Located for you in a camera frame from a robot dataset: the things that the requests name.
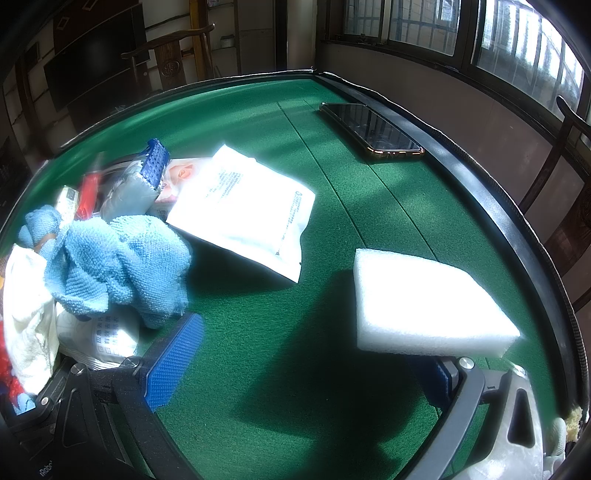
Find cotton bag with blue header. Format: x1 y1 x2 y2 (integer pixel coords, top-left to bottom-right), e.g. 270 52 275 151
99 137 169 220

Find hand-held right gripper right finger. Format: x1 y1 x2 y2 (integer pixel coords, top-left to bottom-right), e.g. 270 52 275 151
413 355 566 480

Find white wet wipes pack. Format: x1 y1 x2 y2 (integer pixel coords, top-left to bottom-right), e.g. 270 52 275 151
55 307 141 370

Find pink tissue pack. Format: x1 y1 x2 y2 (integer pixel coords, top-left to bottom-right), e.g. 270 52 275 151
154 157 218 217

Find round table centre panel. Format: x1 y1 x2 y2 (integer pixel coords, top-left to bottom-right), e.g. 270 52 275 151
99 154 139 185

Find black smartphone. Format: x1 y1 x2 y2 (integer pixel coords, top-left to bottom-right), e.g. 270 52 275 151
320 102 426 162

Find black flat television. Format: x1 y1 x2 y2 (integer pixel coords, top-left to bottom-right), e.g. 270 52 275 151
44 4 151 112

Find white foam sponge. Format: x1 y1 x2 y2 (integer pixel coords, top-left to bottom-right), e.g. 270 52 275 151
353 248 522 359

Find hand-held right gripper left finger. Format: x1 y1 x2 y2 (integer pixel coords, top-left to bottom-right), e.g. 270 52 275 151
28 314 204 480

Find clear packet of red sticks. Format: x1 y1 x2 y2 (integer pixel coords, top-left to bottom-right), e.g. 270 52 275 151
74 154 105 220

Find white paper packet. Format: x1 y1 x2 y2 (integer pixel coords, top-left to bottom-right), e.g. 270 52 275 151
165 144 317 284

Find red blue knitted item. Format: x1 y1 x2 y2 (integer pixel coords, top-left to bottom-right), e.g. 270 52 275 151
0 344 33 414

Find carved wooden chair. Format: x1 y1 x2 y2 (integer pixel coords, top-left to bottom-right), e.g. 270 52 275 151
517 95 591 315
121 23 218 93

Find small white tissue pack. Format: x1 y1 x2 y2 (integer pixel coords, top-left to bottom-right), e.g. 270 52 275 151
55 185 81 217

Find white cloth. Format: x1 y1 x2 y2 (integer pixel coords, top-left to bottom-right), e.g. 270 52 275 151
2 244 61 398

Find blue terry towel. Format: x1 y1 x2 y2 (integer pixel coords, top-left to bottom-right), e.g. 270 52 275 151
18 205 192 329

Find window with metal bars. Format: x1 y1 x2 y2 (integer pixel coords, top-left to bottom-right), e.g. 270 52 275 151
318 0 587 125

